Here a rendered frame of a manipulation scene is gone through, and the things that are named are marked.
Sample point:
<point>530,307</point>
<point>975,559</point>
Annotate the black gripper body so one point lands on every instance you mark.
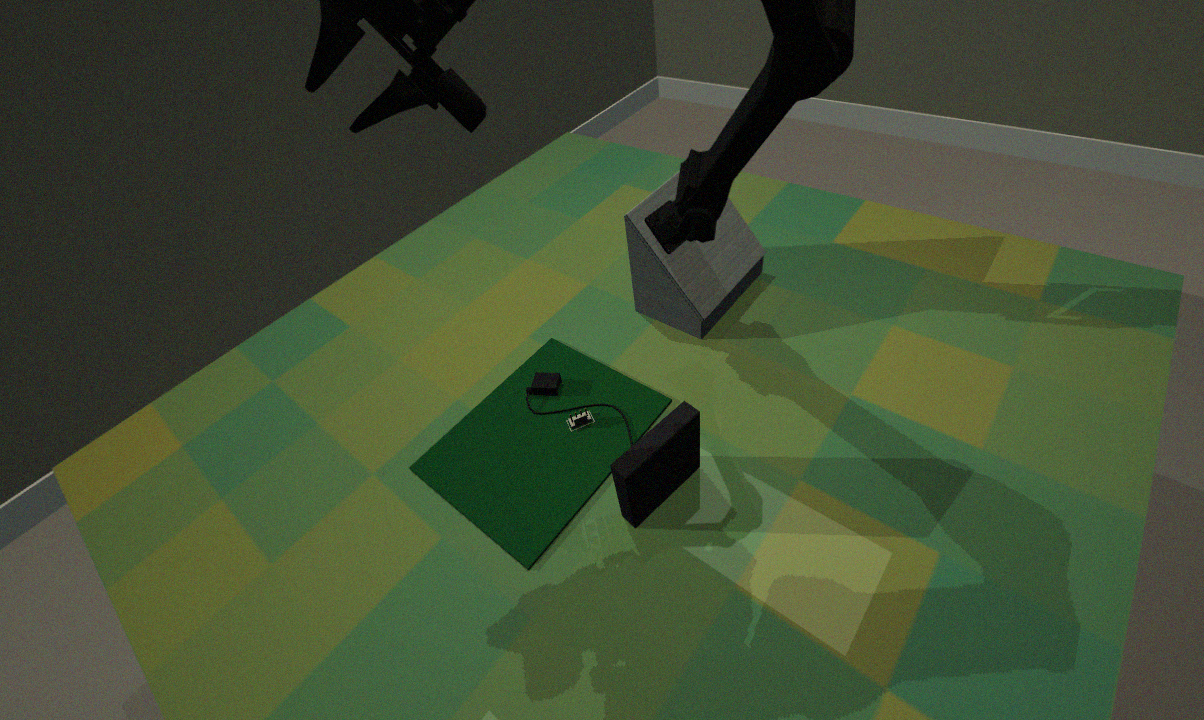
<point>446,88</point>

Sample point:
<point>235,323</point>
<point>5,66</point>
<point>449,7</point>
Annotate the black cable with plug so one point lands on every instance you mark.
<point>548,384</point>

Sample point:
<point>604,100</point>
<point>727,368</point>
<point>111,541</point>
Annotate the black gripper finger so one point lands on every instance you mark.
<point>338,36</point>
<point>401,95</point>

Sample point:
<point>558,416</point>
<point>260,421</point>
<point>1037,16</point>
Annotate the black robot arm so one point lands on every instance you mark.
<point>812,46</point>

